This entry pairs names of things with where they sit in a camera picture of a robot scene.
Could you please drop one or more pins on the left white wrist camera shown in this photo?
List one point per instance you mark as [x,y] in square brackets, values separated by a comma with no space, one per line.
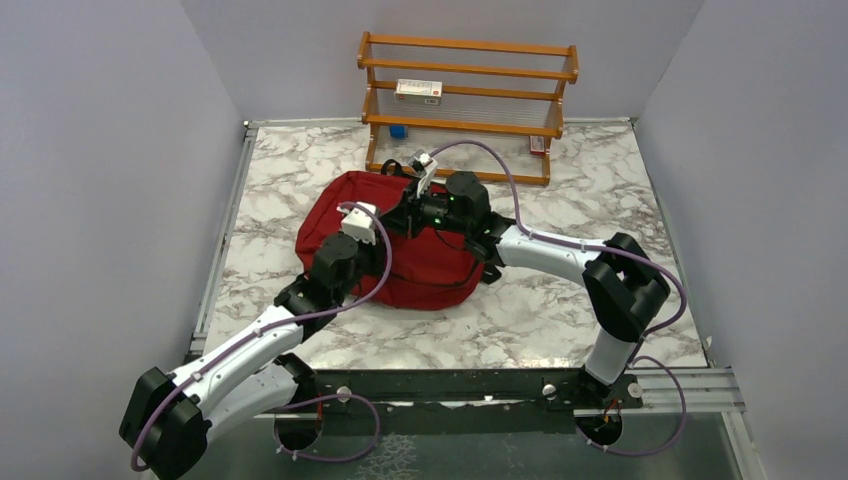
[357,223]

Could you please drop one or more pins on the red student backpack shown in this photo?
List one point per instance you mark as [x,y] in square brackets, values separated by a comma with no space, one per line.
[432,271]

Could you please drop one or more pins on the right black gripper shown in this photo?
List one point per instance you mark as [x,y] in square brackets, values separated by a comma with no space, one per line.
[403,219]

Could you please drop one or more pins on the small red white box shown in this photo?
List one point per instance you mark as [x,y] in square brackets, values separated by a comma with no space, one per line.
[537,145]

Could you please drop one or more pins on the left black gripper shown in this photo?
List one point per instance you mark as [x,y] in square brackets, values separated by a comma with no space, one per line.
[377,252]

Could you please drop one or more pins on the white box on shelf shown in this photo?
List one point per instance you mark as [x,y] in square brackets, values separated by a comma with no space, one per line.
[418,92]

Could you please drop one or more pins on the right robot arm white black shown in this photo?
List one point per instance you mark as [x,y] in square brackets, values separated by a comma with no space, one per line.
[625,289]

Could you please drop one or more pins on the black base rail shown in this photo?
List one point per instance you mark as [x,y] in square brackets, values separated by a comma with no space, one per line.
[459,401]

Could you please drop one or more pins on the small blue cube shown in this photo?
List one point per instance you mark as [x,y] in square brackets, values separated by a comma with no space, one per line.
[398,131]

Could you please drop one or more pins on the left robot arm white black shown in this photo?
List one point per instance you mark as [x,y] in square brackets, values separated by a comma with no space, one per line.
[172,417]

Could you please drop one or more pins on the wooden three-tier shelf rack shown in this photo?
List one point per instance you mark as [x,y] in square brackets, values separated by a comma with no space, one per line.
[489,87]

